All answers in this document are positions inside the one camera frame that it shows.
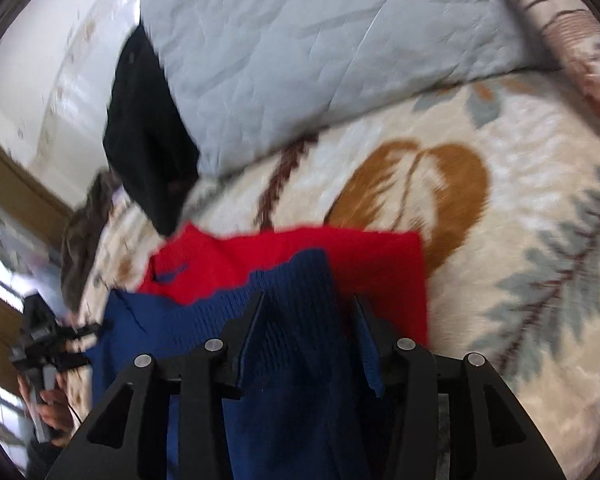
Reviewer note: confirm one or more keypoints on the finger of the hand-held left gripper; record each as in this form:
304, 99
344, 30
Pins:
72, 360
82, 331

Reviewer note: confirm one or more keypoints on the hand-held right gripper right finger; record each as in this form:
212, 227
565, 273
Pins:
372, 345

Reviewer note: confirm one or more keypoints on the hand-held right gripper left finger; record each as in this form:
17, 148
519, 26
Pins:
242, 330

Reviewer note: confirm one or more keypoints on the red and blue knit sweater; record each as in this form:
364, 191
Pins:
300, 365

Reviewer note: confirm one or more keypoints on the person's left hand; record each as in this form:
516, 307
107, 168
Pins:
55, 410

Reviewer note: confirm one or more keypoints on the brown fuzzy blanket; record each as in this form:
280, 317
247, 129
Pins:
82, 240

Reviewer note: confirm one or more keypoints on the stained glass door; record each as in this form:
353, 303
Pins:
0, 240

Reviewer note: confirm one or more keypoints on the leaf print blanket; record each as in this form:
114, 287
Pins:
480, 260

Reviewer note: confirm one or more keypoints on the black garment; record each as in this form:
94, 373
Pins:
145, 150

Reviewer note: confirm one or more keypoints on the light blue quilted pillow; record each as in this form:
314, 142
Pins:
330, 50

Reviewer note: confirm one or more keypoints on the striped floral pillow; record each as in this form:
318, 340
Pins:
570, 35

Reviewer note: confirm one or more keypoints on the wooden door frame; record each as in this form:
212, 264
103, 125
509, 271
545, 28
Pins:
20, 185

